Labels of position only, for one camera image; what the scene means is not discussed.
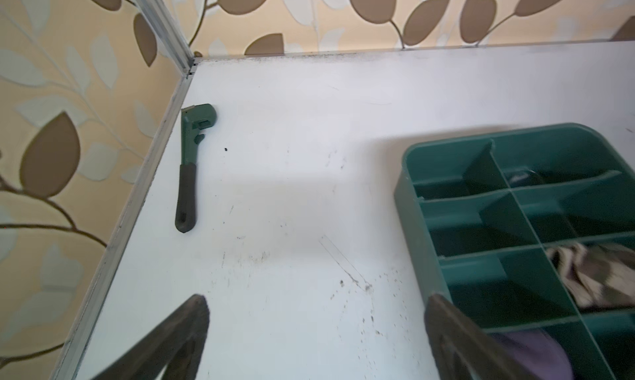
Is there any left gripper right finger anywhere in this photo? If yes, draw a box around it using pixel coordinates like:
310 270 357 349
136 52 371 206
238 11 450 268
424 294 536 379

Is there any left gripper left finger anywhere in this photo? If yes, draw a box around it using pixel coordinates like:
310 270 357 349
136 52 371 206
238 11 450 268
95 294 210 379

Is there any purple striped sock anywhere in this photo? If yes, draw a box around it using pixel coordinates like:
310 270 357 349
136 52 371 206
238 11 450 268
490 329 575 380

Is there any green divided organizer tray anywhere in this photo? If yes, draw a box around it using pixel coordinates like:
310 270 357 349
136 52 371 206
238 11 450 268
395 124 634 379

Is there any brown argyle sock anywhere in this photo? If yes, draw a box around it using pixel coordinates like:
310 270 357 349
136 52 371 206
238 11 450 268
546 243 634 312

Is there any green handled tool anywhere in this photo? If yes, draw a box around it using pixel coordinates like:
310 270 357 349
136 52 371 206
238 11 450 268
175 104 218 234

